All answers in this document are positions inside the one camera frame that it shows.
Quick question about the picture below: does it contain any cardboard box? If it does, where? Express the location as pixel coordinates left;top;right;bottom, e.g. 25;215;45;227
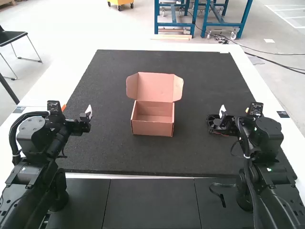
125;72;185;137

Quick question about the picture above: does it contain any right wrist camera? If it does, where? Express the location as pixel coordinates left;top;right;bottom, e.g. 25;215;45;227
248;102;264;118

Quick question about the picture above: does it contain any dark base panel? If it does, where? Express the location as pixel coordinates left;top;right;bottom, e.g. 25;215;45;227
46;177;112;229
102;177;203;229
193;177;305;229

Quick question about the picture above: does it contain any black table leg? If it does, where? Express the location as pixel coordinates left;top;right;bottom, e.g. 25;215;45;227
0;72;20;105

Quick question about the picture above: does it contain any black square fan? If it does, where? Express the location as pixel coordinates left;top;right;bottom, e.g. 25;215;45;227
205;114;236;137

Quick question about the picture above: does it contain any black floor cable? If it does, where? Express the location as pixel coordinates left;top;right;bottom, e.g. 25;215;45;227
213;34;305;73

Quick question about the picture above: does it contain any blue workbench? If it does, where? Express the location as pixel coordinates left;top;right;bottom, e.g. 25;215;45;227
154;0;199;39
201;0;254;41

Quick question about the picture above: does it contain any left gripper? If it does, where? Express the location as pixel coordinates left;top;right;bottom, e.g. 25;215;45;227
61;104;93;137

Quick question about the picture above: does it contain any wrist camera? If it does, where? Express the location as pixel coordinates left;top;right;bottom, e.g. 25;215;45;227
248;102;264;118
46;100;62;118

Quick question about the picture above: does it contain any black flat strap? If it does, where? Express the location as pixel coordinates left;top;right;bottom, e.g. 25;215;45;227
209;182;237;208

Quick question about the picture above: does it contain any black mat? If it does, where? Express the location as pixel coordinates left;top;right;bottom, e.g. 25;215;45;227
55;49;298;180

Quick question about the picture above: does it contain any yellow wheeled cart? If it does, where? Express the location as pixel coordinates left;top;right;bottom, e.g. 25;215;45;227
107;0;135;11

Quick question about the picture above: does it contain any wooden plank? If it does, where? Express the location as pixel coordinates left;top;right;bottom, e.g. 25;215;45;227
150;34;193;42

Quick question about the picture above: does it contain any black chair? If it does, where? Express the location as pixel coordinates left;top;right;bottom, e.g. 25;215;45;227
0;24;44;81

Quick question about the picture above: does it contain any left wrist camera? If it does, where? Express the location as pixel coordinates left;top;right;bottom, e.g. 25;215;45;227
46;100;62;118

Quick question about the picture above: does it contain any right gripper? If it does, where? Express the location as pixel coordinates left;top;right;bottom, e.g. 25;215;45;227
218;104;257;137

